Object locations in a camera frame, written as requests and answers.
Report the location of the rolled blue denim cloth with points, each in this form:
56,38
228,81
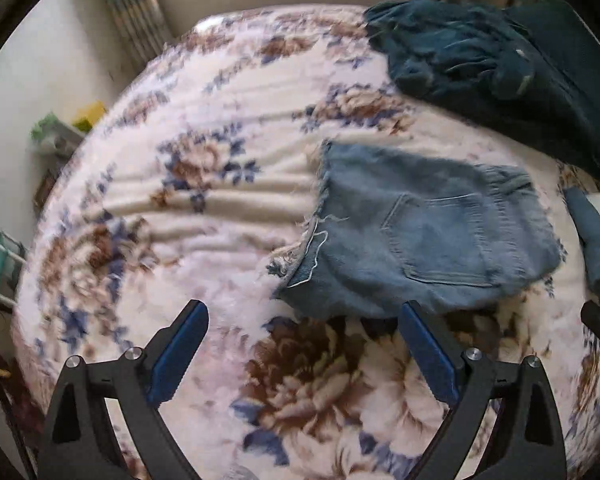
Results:
592,240

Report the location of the cluttered side shelf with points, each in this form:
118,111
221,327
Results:
65,130

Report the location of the light blue denim pants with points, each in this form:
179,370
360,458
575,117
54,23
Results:
420,232

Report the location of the dark teal clothing pile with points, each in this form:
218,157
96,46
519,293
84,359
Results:
505,70

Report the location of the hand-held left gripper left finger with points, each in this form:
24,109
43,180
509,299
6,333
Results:
177,355

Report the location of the floral printed blanket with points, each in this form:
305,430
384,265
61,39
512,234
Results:
220,200

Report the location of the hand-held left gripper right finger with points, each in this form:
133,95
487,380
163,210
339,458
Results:
427,350

